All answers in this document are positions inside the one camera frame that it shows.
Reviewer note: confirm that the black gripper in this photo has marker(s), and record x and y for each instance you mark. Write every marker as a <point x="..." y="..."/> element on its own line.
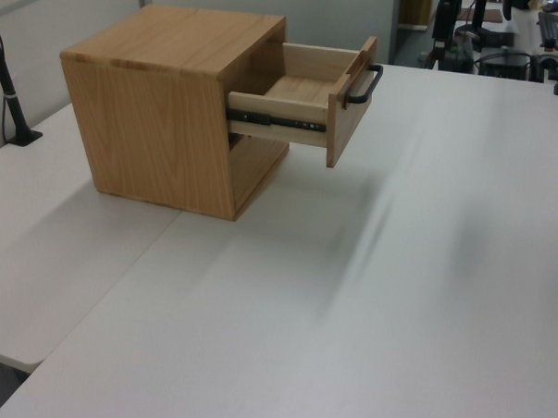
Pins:
<point x="444" y="19"/>

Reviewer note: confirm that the wooden background cabinet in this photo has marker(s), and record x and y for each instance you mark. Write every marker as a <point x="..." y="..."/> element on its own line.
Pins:
<point x="415" y="9"/>

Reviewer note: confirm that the black monitor stand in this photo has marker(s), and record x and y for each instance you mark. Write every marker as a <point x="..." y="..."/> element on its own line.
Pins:
<point x="488" y="35"/>

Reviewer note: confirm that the black computer box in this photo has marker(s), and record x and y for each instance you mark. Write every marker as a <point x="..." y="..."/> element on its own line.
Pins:
<point x="505" y="64"/>

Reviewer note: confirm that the black keyboard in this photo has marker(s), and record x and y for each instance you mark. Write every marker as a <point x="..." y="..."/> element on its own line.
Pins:
<point x="556" y="31"/>

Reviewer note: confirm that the wooden cabinet box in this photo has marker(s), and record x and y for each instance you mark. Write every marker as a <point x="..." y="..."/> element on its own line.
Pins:
<point x="153" y="120"/>

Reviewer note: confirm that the black camera stand pole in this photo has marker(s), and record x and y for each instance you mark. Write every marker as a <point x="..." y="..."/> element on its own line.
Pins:
<point x="8" y="95"/>

